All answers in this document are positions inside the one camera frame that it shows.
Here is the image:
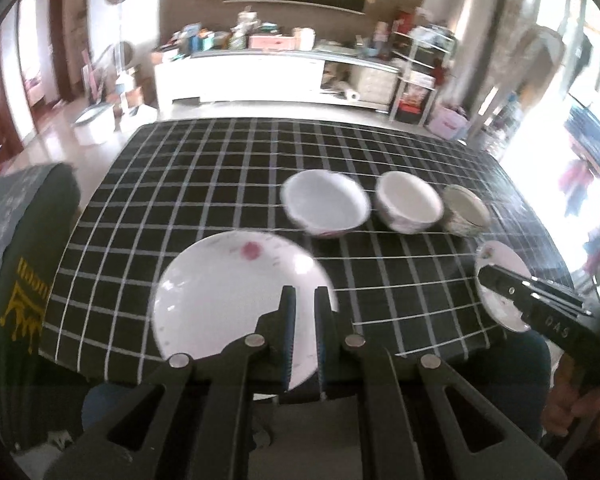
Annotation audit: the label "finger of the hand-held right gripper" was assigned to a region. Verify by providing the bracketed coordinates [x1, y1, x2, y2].
[479, 265, 596, 320]

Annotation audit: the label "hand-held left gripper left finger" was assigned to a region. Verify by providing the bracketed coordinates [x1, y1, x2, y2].
[45, 285, 298, 480]

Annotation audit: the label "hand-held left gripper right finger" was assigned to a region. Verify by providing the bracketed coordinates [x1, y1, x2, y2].
[314, 286, 568, 480]

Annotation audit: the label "small white printed plate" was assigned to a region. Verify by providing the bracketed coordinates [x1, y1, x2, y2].
[475, 240, 533, 333]

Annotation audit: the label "large white pink-flower plate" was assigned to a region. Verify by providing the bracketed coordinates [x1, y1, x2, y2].
[152, 230, 340, 393]

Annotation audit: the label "white bowl with patterned band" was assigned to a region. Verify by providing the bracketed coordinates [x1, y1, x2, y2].
[441, 185, 492, 237]

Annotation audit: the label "white bowl with flower print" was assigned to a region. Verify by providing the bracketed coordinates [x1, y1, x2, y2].
[375, 171, 444, 235]

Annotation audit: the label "wide white bowl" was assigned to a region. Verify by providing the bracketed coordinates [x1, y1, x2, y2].
[281, 170, 371, 237]

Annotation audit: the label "person's right hand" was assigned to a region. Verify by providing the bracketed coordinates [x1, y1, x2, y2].
[545, 360, 600, 438]

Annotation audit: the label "person's right leg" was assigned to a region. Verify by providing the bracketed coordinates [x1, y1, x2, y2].
[460, 332, 552, 443]

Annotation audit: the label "person's leg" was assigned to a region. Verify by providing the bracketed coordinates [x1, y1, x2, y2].
[460, 332, 552, 443]
[80, 382, 153, 438]

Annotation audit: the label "pink hanging clothes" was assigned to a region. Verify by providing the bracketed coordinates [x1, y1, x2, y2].
[559, 159, 597, 217]

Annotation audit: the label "pink storage box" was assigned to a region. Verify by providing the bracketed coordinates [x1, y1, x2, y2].
[427, 105, 470, 141]

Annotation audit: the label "blue plastic crate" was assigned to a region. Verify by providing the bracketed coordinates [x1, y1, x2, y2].
[565, 105, 600, 171]

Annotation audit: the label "black white checkered tablecloth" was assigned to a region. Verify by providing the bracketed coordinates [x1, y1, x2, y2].
[40, 117, 576, 386]

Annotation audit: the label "person's left leg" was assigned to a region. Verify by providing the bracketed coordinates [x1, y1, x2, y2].
[80, 382, 153, 438]

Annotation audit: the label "wooden chair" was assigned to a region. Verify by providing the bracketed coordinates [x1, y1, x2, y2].
[500, 25, 567, 106]

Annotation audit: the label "white low cabinet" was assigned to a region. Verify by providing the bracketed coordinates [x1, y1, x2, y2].
[152, 50, 401, 111]

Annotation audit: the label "silver standing column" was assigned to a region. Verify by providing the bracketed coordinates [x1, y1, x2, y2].
[450, 0, 497, 96]

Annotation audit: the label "white plastic bin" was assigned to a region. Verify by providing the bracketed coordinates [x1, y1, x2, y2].
[74, 104, 119, 147]

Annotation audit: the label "pink flat box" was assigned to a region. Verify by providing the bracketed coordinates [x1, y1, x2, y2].
[249, 34, 297, 51]

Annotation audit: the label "white wire shelf rack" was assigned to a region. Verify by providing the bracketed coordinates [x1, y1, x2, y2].
[390, 30, 456, 126]

